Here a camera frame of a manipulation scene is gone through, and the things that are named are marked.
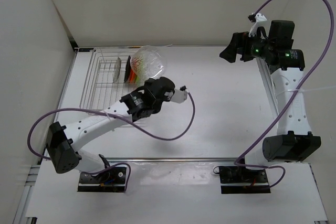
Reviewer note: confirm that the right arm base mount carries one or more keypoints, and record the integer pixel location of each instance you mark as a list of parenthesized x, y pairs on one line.
[(240, 180)]

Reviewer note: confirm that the clear ribbed glass plate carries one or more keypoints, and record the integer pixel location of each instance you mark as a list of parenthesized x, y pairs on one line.
[(117, 68)]

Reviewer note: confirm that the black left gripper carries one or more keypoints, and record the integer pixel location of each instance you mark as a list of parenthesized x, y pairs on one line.
[(148, 82)]

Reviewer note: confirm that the metal wire dish rack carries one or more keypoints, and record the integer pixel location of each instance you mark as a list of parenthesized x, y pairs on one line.
[(99, 91)]

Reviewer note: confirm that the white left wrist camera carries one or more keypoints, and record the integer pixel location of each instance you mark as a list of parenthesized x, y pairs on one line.
[(177, 95)]

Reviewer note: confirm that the white zip tie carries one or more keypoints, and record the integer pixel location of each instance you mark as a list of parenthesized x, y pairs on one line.
[(308, 90)]

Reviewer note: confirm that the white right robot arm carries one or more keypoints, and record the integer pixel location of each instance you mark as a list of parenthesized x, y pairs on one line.
[(294, 141)]

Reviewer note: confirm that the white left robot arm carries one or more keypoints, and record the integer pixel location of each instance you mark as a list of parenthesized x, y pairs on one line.
[(65, 142)]

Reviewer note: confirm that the clear bumpy glass plate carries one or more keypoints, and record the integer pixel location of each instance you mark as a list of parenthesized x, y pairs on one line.
[(148, 63)]

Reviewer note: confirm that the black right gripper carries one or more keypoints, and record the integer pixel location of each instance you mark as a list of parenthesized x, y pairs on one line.
[(240, 41)]

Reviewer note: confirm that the orange plate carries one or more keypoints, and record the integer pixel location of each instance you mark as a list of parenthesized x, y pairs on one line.
[(132, 77)]

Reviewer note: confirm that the green plate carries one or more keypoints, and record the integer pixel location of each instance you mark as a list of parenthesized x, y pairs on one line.
[(139, 81)]

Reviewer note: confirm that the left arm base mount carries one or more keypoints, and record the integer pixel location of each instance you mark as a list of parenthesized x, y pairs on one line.
[(114, 180)]

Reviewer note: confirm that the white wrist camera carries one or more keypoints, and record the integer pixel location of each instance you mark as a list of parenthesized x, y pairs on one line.
[(258, 19), (177, 95)]

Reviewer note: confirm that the aluminium table frame rail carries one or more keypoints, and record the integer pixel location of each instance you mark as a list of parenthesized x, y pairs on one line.
[(268, 85)]

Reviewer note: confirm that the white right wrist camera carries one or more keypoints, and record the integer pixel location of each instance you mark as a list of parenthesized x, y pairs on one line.
[(258, 19)]

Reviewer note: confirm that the black plate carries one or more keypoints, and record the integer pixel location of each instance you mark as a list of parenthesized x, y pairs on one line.
[(127, 70)]

